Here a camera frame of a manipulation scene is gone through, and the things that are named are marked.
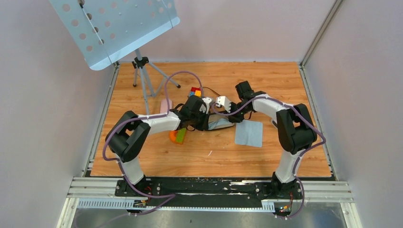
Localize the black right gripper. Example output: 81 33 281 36
224 102 251 124

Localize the black glasses case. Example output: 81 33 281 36
202 111 235 131

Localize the blue cleaning cloth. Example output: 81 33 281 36
208 118 230 131
235 120 263 148

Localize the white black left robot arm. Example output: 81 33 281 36
104 95 212 196

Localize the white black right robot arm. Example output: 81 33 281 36
216 81 319 199

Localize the green toy brick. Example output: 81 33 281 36
175 128 187 144

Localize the colourful toy brick cube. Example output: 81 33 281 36
189 87 202 97

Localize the pink glasses case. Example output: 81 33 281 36
160 99 173 114

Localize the perforated music stand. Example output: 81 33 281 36
50 0 180 112

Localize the orange ring toy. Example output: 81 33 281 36
169 131 177 144

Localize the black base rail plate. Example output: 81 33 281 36
115 177 303 213

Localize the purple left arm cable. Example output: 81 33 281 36
102 70 205 221

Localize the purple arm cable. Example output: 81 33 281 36
102 70 205 221
211 95 327 219

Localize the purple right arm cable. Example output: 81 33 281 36
211 95 327 219

